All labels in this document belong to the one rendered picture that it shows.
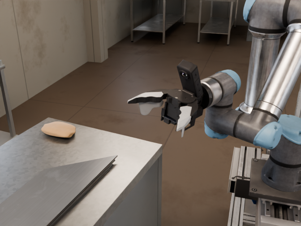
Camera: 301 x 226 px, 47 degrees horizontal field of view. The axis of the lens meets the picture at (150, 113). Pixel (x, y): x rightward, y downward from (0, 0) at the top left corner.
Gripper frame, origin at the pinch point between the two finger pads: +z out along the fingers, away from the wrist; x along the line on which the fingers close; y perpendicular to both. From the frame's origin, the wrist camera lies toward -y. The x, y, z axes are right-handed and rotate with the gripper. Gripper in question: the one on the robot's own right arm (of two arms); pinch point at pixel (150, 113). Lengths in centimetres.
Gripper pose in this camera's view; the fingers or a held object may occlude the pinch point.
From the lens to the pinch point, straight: 77.1
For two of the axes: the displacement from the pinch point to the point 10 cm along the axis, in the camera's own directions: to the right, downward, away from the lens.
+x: -7.3, -4.1, 5.5
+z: -6.8, 3.2, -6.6
